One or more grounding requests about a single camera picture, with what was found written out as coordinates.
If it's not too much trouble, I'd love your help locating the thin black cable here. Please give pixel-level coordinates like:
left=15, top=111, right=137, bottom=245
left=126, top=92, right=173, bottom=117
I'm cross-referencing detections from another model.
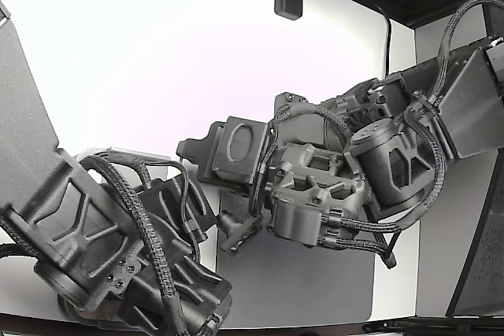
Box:
left=372, top=2, right=394, bottom=78

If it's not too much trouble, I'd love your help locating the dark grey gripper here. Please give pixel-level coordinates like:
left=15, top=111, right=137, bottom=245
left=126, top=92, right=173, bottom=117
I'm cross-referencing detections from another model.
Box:
left=176, top=115, right=272, bottom=196

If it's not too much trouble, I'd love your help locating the grey rubber mat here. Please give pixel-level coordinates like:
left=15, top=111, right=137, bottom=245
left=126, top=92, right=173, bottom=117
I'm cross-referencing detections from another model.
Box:
left=214, top=188, right=376, bottom=322

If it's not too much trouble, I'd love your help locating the dark side panel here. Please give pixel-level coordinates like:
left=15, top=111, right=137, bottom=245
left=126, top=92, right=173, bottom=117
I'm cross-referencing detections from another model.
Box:
left=446, top=172, right=504, bottom=318

